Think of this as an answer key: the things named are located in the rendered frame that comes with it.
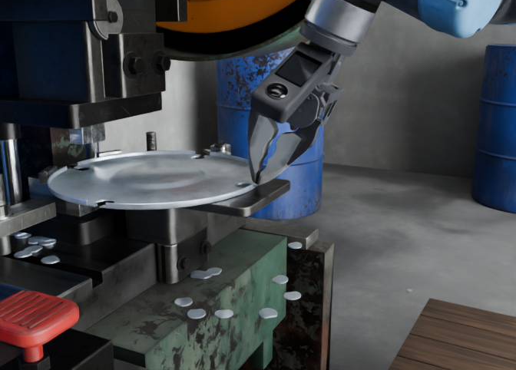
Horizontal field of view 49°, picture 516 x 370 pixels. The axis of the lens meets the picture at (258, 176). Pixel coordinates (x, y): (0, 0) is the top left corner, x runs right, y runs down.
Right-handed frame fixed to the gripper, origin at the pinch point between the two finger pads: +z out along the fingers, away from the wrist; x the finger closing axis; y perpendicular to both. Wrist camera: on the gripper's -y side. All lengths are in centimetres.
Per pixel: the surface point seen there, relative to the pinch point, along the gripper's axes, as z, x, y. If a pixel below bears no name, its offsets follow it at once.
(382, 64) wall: 26, 44, 330
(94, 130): 6.3, 24.3, -1.7
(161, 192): 5.4, 8.4, -7.6
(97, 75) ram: -3.6, 22.7, -7.2
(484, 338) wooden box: 28, -45, 52
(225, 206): 1.6, -0.4, -8.8
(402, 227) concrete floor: 77, -22, 213
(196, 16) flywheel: -7.4, 33.0, 32.2
